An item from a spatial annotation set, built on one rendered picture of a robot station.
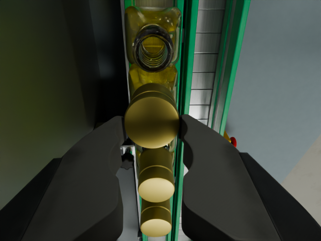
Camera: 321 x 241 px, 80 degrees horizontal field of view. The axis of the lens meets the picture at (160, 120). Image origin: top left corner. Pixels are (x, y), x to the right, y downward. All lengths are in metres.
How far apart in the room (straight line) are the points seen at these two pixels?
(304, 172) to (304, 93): 1.64
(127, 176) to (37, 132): 0.39
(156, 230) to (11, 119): 0.17
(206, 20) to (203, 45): 0.04
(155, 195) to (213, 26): 0.33
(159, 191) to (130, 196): 0.47
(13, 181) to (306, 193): 2.52
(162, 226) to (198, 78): 0.30
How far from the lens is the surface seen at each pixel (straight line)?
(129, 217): 0.73
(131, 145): 0.40
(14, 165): 0.21
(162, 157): 0.19
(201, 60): 0.42
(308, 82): 0.72
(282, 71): 0.66
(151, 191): 0.19
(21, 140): 0.21
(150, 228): 0.23
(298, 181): 2.38
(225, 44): 0.40
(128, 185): 0.61
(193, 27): 0.32
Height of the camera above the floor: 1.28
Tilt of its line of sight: 60 degrees down
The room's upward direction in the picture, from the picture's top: 176 degrees clockwise
